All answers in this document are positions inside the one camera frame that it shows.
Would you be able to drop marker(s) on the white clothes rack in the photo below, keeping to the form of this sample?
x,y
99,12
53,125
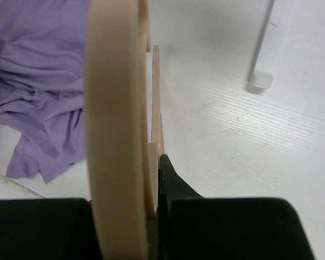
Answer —
x,y
259,52

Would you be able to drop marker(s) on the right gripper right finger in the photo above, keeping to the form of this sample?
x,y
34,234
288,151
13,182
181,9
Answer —
x,y
194,227

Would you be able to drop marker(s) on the purple t shirt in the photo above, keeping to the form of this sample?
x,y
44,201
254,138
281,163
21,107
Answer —
x,y
42,52

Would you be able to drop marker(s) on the wooden hanger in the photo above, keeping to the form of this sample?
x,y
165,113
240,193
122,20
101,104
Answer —
x,y
123,128

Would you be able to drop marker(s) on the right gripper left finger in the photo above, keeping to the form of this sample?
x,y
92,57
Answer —
x,y
47,229

